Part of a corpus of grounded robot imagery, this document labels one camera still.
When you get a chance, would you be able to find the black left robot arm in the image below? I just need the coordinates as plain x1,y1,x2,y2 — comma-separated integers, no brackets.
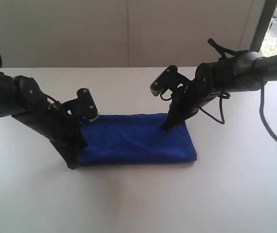
0,72,90,170

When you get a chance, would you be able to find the blue microfibre towel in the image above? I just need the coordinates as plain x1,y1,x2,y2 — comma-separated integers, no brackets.
78,113,197,166

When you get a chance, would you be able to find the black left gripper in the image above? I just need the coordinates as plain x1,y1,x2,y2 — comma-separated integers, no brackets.
12,97,87,169

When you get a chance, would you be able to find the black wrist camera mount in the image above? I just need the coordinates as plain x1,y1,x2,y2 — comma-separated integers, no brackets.
62,88,99,122
150,65,190,97

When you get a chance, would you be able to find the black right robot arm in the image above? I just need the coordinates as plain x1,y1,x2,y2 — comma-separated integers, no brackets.
162,52,277,131

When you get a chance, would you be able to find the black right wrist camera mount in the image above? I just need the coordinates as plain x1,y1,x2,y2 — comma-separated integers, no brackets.
150,65,190,97

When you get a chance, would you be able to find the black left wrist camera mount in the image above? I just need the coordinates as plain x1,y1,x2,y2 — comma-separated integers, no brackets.
62,88,99,122

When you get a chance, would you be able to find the dark window frame post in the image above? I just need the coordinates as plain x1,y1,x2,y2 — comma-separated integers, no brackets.
250,0,277,52

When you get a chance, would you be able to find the green tree outside window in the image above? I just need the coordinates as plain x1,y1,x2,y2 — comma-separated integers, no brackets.
260,40,277,57

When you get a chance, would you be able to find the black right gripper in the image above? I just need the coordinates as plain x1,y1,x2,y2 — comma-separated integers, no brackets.
162,60,234,131

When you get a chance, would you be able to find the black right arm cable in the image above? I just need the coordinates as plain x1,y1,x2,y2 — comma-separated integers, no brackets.
160,37,277,155

